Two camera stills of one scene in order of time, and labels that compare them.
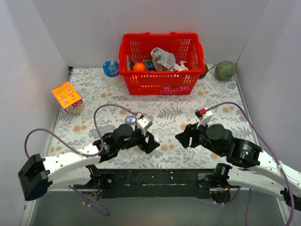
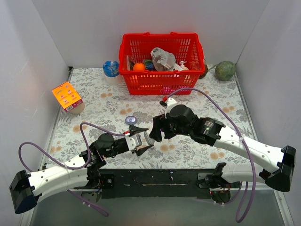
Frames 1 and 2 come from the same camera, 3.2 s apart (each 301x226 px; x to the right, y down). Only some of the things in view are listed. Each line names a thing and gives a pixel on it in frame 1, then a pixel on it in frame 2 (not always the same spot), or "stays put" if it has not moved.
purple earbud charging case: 130,120 stays put
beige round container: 77,109 stays put
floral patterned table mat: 214,101 stays put
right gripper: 190,137 → 161,128
